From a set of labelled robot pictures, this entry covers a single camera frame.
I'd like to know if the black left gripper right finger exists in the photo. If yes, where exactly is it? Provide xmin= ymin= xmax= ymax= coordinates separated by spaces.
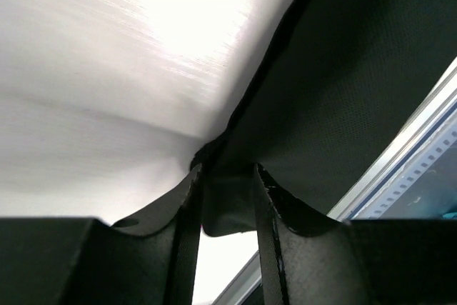
xmin=253 ymin=165 xmax=456 ymax=304

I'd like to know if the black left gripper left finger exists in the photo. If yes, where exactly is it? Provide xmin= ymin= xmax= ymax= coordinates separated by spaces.
xmin=1 ymin=166 xmax=203 ymax=304

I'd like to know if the black t-shirt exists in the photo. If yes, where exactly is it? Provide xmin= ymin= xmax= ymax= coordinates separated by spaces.
xmin=194 ymin=0 xmax=456 ymax=237

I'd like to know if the white slotted cable duct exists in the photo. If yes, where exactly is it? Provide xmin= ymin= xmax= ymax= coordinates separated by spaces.
xmin=356 ymin=124 xmax=456 ymax=219

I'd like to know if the aluminium mounting rail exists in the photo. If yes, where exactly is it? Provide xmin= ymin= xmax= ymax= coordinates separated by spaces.
xmin=216 ymin=64 xmax=456 ymax=304

